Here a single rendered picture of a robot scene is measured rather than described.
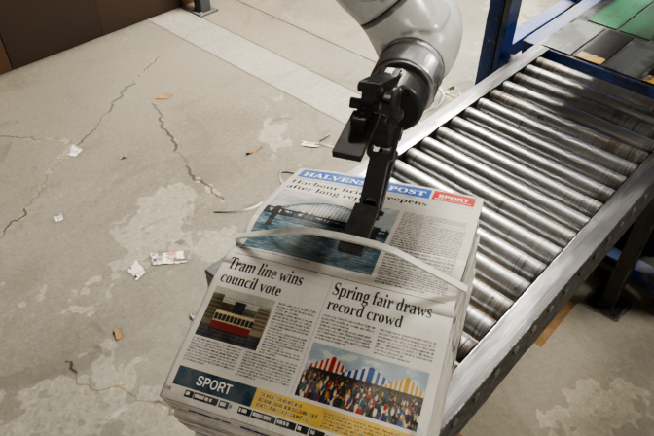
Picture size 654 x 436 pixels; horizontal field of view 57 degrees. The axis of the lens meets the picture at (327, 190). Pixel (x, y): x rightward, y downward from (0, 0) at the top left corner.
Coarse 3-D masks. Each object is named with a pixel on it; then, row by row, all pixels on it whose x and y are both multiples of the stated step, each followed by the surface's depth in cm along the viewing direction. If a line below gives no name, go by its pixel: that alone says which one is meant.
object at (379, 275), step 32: (256, 224) 78; (288, 224) 78; (256, 256) 74; (288, 256) 74; (320, 256) 74; (352, 256) 74; (384, 256) 73; (416, 256) 73; (352, 288) 70; (384, 288) 70; (416, 288) 69; (448, 288) 70
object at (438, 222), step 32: (288, 192) 86; (320, 192) 86; (352, 192) 87; (416, 192) 87; (448, 192) 88; (320, 224) 78; (384, 224) 79; (416, 224) 79; (448, 224) 79; (448, 256) 73
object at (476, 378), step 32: (640, 192) 141; (608, 224) 133; (576, 256) 126; (544, 288) 119; (576, 288) 132; (512, 320) 114; (544, 320) 121; (480, 352) 108; (512, 352) 111; (480, 384) 104; (448, 416) 99
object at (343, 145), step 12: (348, 120) 63; (372, 120) 63; (348, 132) 61; (360, 132) 61; (372, 132) 61; (336, 144) 60; (348, 144) 60; (360, 144) 60; (336, 156) 60; (348, 156) 59; (360, 156) 59
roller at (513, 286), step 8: (480, 256) 126; (480, 264) 125; (488, 264) 124; (496, 264) 124; (480, 272) 125; (488, 272) 124; (496, 272) 123; (504, 272) 122; (512, 272) 123; (488, 280) 124; (496, 280) 122; (504, 280) 122; (512, 280) 121; (520, 280) 121; (496, 288) 123; (504, 288) 122; (512, 288) 121; (520, 288) 120; (512, 296) 121; (520, 296) 120
